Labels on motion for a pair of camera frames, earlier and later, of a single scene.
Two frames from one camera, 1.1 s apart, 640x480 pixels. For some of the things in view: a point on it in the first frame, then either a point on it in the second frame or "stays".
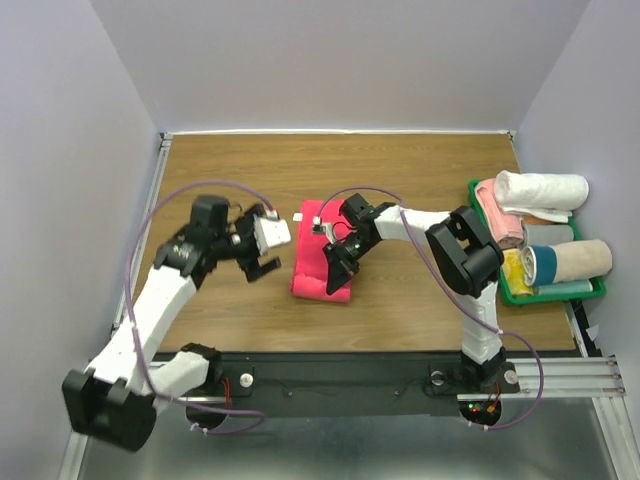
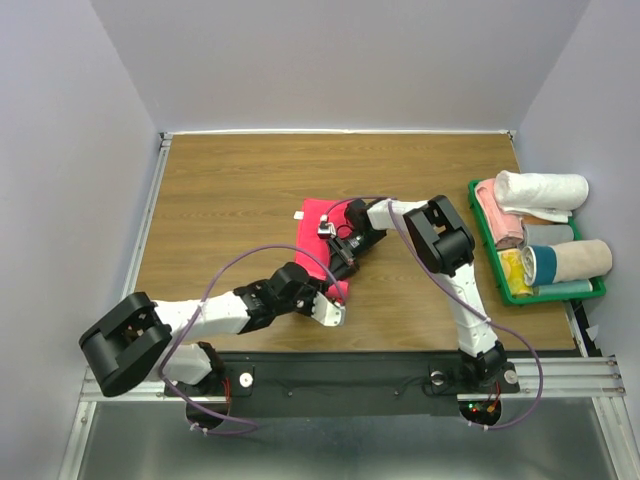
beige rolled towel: [546, 265] stays
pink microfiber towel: [310, 272] stays
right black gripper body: [351, 249] stays
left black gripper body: [242, 244] to [303, 302]
